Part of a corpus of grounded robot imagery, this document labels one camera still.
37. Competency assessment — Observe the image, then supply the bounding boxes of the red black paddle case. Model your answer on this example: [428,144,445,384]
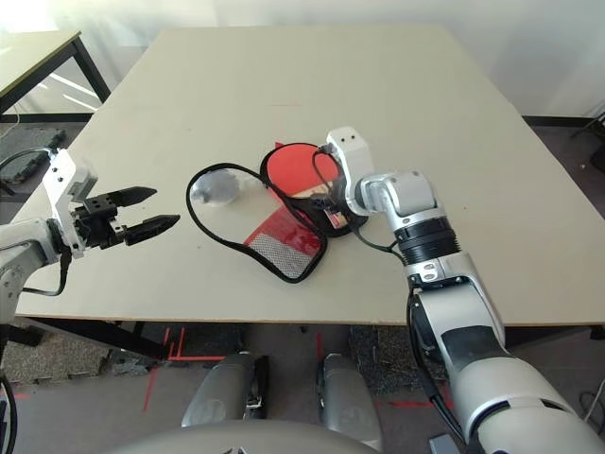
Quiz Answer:
[184,139,370,285]

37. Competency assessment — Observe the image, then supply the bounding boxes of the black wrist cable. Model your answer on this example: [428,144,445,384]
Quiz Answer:
[0,147,73,298]
[311,144,469,448]

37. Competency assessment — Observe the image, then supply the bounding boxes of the red ping-pong paddle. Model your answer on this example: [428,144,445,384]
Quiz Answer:
[266,143,352,229]

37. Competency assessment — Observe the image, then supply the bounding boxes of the grey robot torso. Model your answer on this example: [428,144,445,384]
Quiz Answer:
[108,420,375,454]

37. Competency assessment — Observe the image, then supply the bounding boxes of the grey robot right leg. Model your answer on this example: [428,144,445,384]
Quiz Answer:
[316,352,383,450]

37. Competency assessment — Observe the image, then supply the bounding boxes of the grey robot left leg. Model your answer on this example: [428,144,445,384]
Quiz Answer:
[181,350,270,429]

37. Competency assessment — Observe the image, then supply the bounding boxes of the beige side table black frame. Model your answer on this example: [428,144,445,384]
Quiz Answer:
[0,30,112,125]

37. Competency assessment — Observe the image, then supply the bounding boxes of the grey robot leg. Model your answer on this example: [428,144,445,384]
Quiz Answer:
[181,350,270,429]
[316,352,383,450]

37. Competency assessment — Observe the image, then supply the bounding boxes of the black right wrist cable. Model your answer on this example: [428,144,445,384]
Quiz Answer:
[311,144,469,448]

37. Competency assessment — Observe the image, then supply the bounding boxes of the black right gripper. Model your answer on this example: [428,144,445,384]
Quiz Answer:
[324,182,354,227]

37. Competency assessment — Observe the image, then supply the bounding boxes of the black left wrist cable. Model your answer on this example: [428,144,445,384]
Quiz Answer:
[0,147,73,298]

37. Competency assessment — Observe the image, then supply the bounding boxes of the grey plush zipper charm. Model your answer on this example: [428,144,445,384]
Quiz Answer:
[192,170,242,208]

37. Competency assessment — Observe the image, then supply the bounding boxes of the small grey block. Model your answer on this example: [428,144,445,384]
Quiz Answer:
[428,434,458,454]

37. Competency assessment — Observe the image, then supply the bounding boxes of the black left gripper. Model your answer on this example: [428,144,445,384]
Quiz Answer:
[70,186,182,252]

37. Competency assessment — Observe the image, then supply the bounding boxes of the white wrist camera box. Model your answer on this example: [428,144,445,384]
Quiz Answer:
[325,126,376,212]
[40,148,99,260]

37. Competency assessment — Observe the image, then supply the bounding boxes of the black table leg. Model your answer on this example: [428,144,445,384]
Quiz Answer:
[0,317,160,368]

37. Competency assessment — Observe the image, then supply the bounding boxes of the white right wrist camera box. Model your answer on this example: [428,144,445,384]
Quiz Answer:
[325,126,376,212]

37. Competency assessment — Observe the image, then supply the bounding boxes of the dark grey foam mat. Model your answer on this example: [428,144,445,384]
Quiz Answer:
[0,126,67,185]

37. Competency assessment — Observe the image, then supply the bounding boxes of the speckled dark floor mat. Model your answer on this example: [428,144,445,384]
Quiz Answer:
[349,325,450,396]
[0,325,160,396]

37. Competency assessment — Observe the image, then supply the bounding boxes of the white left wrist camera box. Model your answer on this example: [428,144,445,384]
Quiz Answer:
[40,148,99,260]

